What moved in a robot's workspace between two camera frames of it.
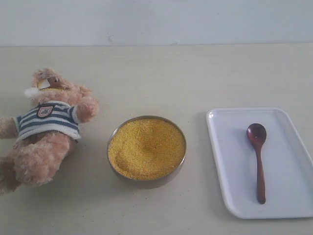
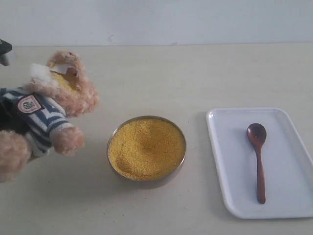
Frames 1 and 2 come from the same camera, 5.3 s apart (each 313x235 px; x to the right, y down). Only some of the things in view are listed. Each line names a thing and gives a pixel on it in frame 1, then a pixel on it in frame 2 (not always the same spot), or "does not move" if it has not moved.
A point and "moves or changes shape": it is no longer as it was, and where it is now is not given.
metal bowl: x=146 y=151 does not move
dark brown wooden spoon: x=257 y=133 does not move
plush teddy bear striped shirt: x=46 y=133 moves or changes shape
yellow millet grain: x=146 y=149 does not move
